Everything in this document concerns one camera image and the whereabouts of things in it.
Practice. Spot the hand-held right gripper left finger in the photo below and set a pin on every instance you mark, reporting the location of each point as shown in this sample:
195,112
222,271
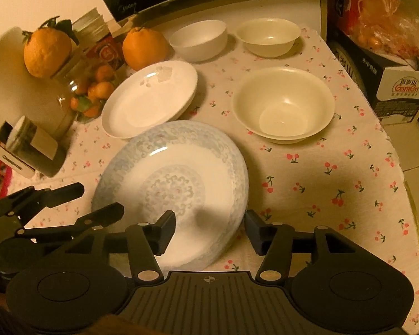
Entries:
167,232

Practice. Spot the glass jar of small oranges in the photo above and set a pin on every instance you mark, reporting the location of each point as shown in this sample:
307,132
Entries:
90,87

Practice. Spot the red packet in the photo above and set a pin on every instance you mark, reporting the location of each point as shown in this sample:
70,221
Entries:
106,54

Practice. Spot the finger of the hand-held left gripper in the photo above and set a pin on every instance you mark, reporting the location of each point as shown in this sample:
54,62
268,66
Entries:
56,192
104,213

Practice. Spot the stack of papers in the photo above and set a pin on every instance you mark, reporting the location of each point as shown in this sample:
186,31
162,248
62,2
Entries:
90,24

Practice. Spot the blue patterned plate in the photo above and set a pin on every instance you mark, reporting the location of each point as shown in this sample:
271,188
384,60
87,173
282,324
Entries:
181,153

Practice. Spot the plain white plate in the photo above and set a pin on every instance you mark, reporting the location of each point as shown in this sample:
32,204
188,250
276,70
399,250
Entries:
143,104

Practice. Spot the white and black carton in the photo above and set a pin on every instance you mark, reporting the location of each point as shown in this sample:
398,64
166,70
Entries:
405,90

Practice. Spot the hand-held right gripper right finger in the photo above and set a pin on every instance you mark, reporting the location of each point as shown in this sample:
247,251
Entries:
253,232

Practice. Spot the large cream bowl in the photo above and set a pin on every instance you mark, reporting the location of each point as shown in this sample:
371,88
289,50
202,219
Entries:
282,101

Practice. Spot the cherry print tablecloth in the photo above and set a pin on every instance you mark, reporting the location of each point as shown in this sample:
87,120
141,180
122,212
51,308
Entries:
335,153

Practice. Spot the plastic bag of oranges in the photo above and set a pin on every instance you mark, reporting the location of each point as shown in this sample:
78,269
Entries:
387,31

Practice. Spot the orange with green leaves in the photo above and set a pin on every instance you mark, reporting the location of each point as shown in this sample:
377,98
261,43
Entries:
47,52

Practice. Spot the small cream bowl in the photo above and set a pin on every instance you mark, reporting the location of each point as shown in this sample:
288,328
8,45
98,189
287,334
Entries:
265,47

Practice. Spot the small white bowl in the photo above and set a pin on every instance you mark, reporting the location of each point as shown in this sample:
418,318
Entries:
199,47

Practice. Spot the large orange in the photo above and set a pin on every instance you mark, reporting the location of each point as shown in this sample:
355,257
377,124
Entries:
145,49

